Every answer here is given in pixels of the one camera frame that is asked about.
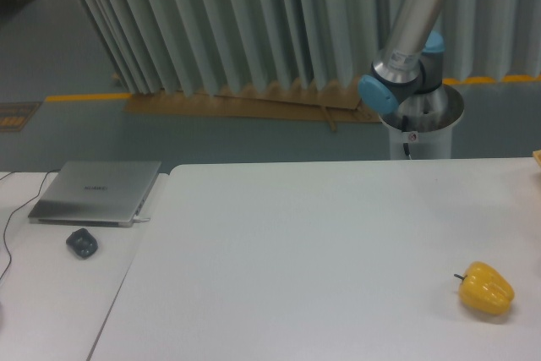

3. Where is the wooden tray corner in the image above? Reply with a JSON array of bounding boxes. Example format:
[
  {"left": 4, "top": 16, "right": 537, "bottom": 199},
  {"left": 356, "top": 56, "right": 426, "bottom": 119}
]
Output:
[{"left": 532, "top": 150, "right": 541, "bottom": 167}]

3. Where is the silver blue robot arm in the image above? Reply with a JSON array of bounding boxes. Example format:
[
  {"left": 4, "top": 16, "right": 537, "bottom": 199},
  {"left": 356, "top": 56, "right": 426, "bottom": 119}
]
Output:
[{"left": 358, "top": 0, "right": 540, "bottom": 133}]

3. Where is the pale green folding curtain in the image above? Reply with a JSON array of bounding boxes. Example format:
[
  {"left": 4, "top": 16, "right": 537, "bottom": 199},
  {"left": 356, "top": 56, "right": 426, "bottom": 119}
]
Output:
[{"left": 80, "top": 0, "right": 540, "bottom": 95}]

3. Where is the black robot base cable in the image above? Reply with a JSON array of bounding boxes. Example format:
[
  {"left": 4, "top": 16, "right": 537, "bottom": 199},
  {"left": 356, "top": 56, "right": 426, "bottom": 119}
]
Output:
[{"left": 401, "top": 115, "right": 413, "bottom": 161}]

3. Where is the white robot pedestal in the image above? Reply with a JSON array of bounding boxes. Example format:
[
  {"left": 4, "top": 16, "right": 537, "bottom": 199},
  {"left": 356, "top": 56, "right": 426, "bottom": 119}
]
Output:
[{"left": 381, "top": 117, "right": 459, "bottom": 160}]

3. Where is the yellow bell pepper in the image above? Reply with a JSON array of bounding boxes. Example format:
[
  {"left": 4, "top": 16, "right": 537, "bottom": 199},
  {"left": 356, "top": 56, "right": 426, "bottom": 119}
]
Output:
[{"left": 453, "top": 261, "right": 515, "bottom": 316}]

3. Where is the white usb plug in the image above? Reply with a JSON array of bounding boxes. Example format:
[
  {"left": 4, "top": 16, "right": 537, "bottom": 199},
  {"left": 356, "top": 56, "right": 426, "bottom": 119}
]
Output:
[{"left": 133, "top": 216, "right": 150, "bottom": 223}]

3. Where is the silver closed laptop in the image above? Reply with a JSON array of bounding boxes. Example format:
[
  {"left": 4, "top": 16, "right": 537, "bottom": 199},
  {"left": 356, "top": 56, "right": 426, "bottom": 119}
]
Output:
[{"left": 28, "top": 161, "right": 161, "bottom": 227}]

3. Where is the black mouse cable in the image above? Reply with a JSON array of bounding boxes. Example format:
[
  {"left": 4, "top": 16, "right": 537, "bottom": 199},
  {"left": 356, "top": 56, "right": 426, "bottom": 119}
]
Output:
[{"left": 0, "top": 170, "right": 60, "bottom": 284}]

